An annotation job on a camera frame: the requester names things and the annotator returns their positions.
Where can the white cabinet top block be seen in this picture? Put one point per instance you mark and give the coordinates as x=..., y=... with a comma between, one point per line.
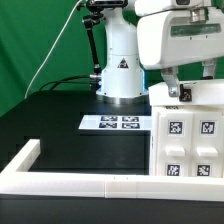
x=196, y=92

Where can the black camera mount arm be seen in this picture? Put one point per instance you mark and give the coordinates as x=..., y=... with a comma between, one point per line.
x=93, y=36

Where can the white base tag plate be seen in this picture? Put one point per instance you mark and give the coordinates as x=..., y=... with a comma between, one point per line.
x=115, y=122

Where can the white cabinet body box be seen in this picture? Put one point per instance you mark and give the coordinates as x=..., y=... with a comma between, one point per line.
x=157, y=111

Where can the white cabinet door panel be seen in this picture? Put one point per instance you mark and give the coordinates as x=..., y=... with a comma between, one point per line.
x=208, y=145

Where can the white U-shaped fence frame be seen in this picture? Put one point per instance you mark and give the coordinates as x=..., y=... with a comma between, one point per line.
x=17, y=179

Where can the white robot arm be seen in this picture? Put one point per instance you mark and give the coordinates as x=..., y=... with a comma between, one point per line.
x=123, y=77

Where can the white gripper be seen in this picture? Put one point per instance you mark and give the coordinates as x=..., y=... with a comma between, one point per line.
x=169, y=39

